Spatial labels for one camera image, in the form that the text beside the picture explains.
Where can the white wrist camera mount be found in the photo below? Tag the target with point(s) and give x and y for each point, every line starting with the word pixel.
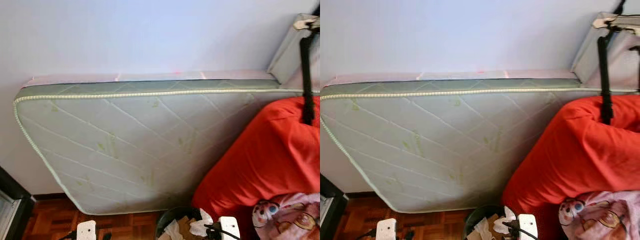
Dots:
pixel 86 231
pixel 386 230
pixel 528 226
pixel 230 227

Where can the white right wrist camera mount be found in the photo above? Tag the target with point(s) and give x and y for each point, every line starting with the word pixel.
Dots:
pixel 528 226
pixel 230 227

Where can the pale pink thin mattress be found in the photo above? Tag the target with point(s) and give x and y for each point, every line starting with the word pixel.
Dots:
pixel 450 75

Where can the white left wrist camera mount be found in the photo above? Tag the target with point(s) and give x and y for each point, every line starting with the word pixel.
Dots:
pixel 386 230
pixel 86 231

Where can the cream coloured hanger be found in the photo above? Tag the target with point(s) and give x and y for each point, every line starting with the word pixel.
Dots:
pixel 305 23
pixel 605 22

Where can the white quilted mattress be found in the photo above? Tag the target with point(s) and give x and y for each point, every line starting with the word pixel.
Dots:
pixel 430 145
pixel 125 145

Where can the brown cardboard scrap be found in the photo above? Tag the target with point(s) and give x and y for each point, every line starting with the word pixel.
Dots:
pixel 491 219
pixel 186 225

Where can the pink cartoon print blanket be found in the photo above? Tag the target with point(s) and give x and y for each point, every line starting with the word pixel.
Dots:
pixel 295 220
pixel 600 220

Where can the crumpled white tissue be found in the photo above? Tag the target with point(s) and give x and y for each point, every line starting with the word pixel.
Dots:
pixel 173 231
pixel 200 227
pixel 482 230
pixel 502 224

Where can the black cabinet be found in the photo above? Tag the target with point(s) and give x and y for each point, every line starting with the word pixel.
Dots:
pixel 27 215
pixel 340 215

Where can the dark round waste bin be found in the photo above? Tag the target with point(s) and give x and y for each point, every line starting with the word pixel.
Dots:
pixel 468 225
pixel 161 227

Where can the grey fabric panel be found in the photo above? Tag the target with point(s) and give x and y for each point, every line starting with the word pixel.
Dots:
pixel 287 60
pixel 590 60

